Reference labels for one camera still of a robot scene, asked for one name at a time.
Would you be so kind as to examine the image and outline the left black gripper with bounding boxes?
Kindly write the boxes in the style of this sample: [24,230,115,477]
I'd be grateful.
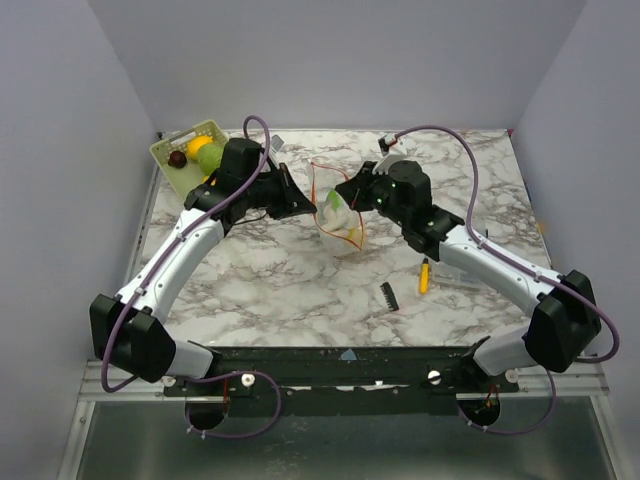
[243,162,318,221]

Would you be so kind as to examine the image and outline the green toy vegetable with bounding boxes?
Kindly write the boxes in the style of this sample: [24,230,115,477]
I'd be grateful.
[325,190,343,211]

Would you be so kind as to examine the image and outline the clear zip top bag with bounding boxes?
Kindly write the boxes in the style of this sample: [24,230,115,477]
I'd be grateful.
[308,162,366,257]

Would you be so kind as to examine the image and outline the white toy garlic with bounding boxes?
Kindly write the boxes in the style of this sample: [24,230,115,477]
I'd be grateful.
[321,204,352,232]

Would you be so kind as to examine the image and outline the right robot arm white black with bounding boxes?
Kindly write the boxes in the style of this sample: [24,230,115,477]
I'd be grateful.
[335,160,601,392]

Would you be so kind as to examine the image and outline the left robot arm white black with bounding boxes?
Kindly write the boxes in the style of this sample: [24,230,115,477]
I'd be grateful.
[90,138,316,395]

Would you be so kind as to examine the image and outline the green toy cabbage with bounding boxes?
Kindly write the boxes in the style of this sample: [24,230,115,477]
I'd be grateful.
[196,142,224,176]

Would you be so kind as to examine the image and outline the green plastic basket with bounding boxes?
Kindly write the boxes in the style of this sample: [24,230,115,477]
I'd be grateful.
[149,120,228,200]

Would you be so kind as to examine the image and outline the black bit holder strip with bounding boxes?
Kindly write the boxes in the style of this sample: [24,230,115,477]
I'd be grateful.
[380,282,399,312]

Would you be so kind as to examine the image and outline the orange toy fruit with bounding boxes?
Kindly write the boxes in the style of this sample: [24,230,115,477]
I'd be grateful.
[186,135,214,159]

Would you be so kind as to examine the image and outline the clear plastic screw box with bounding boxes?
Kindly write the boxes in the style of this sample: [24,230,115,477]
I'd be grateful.
[432,265,484,290]

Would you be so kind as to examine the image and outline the dark red toy fruit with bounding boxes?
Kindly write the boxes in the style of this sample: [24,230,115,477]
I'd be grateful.
[168,150,188,169]

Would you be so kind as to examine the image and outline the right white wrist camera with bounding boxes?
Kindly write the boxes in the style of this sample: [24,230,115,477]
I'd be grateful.
[373,134,408,175]

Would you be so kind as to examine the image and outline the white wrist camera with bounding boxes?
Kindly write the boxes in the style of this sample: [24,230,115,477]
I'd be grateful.
[269,134,284,164]
[373,134,408,175]

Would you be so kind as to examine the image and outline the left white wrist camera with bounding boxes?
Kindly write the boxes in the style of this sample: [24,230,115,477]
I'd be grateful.
[269,134,284,164]

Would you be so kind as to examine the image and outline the yellow handle screwdriver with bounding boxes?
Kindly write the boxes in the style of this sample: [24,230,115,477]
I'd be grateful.
[419,259,430,295]

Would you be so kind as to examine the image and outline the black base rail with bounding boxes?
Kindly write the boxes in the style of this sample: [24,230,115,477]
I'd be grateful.
[164,347,518,417]

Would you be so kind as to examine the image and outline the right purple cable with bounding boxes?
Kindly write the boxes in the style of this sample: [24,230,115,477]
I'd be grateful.
[394,124,621,437]

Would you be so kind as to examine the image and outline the aluminium extrusion rail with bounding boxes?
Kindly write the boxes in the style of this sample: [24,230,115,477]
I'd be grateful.
[77,361,609,402]

